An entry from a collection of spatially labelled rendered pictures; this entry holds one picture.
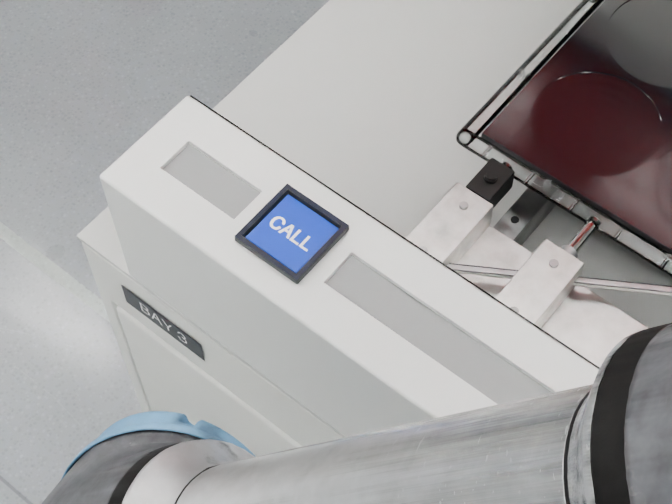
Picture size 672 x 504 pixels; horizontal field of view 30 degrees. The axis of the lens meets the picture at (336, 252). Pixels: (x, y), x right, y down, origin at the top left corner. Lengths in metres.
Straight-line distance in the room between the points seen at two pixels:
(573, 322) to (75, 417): 1.09
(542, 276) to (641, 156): 0.14
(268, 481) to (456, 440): 0.11
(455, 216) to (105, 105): 1.32
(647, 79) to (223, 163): 0.35
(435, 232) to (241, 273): 0.16
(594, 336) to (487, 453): 0.46
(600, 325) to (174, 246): 0.31
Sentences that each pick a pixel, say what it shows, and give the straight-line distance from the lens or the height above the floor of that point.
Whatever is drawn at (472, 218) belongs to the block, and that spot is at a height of 0.91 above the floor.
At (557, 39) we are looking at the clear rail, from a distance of 1.05.
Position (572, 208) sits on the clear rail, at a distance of 0.95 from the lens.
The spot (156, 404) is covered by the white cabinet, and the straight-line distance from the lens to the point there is 1.27.
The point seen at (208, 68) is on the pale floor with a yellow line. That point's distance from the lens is 2.20.
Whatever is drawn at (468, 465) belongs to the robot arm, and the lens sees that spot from 0.47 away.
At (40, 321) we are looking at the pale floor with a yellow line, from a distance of 1.97.
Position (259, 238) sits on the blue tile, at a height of 0.96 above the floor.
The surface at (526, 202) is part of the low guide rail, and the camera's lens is 1.01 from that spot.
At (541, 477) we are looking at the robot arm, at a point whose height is 1.27.
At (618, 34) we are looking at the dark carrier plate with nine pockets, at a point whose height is 0.90.
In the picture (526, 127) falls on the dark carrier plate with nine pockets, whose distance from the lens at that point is 0.99.
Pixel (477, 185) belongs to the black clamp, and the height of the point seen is 0.90.
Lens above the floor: 1.69
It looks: 59 degrees down
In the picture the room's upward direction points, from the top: 2 degrees counter-clockwise
